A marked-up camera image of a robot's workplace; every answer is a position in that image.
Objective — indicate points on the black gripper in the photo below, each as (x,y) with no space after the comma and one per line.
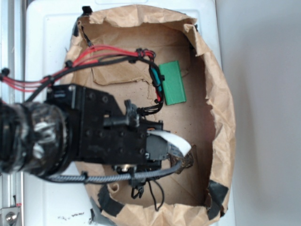
(98,132)

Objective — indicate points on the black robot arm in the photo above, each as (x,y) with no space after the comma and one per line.
(32,138)

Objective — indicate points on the green rectangular block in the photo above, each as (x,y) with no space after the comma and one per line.
(173,84)

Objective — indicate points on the dark brown rock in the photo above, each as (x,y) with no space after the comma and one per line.
(186,162)

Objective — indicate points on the brown paper bag tray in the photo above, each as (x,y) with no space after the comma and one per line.
(199,195)

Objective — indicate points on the metal corner bracket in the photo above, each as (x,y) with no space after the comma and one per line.
(10,216)

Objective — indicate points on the aluminium frame rail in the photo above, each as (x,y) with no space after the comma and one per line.
(12,40)

